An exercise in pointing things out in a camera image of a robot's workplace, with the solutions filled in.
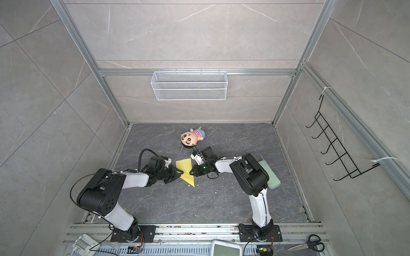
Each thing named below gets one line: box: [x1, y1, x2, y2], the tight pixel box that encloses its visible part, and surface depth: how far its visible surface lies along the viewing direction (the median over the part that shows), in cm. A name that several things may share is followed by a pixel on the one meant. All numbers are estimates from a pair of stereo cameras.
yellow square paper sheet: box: [175, 158, 195, 188], surface depth 97 cm
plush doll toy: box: [180, 126, 206, 148], surface depth 105 cm
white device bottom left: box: [72, 234, 101, 256], surface depth 70 cm
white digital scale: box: [210, 240, 243, 256], surface depth 67 cm
